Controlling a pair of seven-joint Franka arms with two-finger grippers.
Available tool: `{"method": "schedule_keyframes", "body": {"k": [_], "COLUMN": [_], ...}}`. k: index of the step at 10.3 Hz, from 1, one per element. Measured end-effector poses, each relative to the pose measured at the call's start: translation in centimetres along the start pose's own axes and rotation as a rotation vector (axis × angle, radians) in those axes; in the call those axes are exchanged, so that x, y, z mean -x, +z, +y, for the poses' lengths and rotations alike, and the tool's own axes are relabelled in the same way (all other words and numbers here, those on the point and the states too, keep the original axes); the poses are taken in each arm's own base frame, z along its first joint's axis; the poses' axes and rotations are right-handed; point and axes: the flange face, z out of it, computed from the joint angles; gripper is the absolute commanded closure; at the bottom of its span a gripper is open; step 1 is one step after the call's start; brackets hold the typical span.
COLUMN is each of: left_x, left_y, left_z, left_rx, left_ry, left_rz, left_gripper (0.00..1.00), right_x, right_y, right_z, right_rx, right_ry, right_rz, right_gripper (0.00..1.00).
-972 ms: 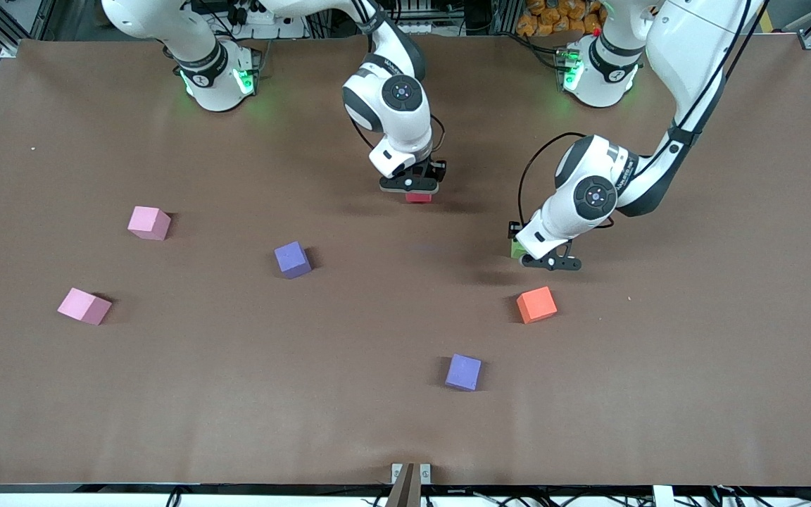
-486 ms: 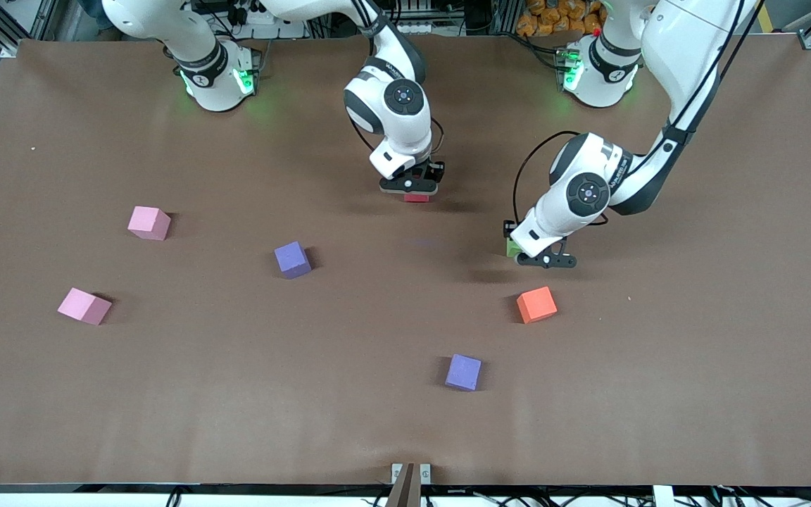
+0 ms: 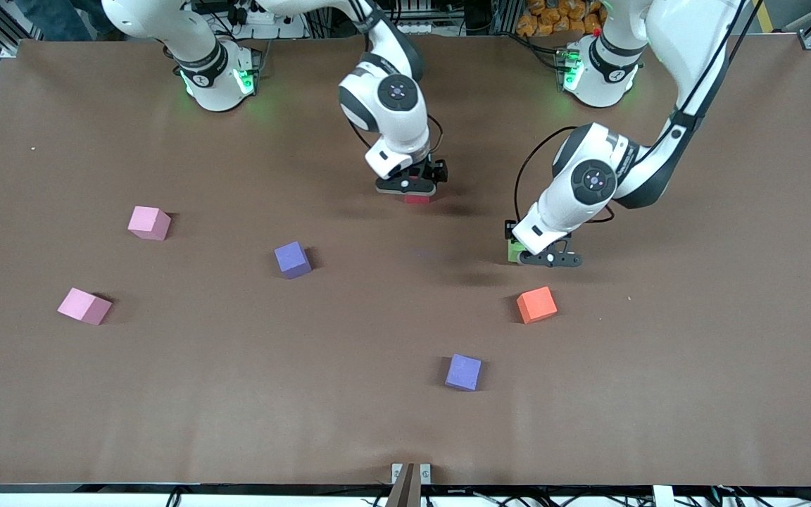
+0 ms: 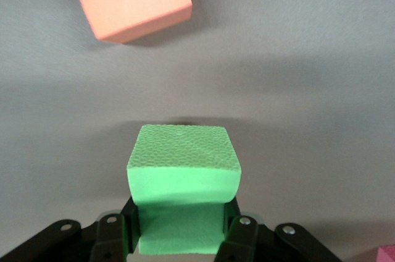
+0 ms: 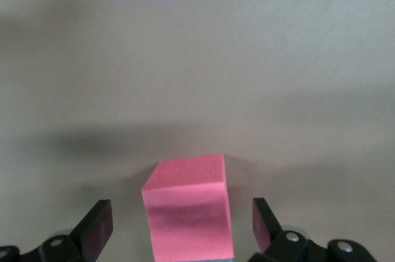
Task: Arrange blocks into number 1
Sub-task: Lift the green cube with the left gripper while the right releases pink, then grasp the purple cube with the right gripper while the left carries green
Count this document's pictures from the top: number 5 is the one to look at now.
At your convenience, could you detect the red foam cube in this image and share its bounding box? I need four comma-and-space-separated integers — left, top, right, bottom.
141, 153, 235, 260

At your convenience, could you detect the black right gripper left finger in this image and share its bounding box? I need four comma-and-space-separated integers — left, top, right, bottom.
0, 199, 114, 262

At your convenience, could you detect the light blue foam cube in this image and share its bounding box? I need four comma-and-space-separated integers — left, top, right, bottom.
153, 256, 235, 262

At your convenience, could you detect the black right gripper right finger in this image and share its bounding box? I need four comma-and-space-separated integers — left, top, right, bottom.
251, 197, 376, 262

